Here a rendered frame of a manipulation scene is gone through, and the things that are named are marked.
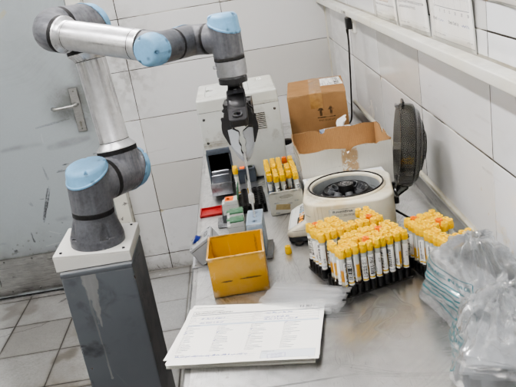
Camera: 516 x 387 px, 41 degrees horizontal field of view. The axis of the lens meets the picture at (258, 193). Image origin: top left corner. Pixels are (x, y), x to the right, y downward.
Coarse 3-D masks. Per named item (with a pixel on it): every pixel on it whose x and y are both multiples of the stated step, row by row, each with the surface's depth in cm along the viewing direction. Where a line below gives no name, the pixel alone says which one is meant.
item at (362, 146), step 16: (336, 128) 225; (352, 128) 225; (368, 128) 225; (304, 144) 226; (320, 144) 226; (336, 144) 226; (352, 144) 227; (368, 144) 202; (384, 144) 203; (304, 160) 203; (320, 160) 203; (336, 160) 204; (352, 160) 204; (368, 160) 204; (384, 160) 204; (304, 176) 205
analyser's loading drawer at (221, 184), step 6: (216, 174) 226; (222, 174) 221; (228, 174) 222; (216, 180) 222; (222, 180) 222; (228, 180) 222; (216, 186) 217; (222, 186) 217; (228, 186) 217; (216, 192) 218; (222, 192) 218; (228, 192) 218
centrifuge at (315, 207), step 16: (320, 176) 191; (336, 176) 189; (352, 176) 188; (368, 176) 185; (384, 176) 183; (304, 192) 181; (320, 192) 187; (368, 192) 172; (384, 192) 171; (304, 208) 175; (320, 208) 171; (336, 208) 170; (352, 208) 169; (384, 208) 170; (304, 224) 176; (304, 240) 178
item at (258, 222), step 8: (248, 216) 175; (256, 216) 174; (248, 224) 169; (256, 224) 169; (264, 224) 177; (264, 232) 174; (264, 240) 170; (272, 240) 180; (272, 248) 176; (272, 256) 172
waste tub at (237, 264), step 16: (208, 240) 164; (224, 240) 166; (240, 240) 166; (256, 240) 166; (208, 256) 156; (224, 256) 154; (240, 256) 154; (256, 256) 154; (224, 272) 155; (240, 272) 155; (256, 272) 155; (224, 288) 156; (240, 288) 156; (256, 288) 156
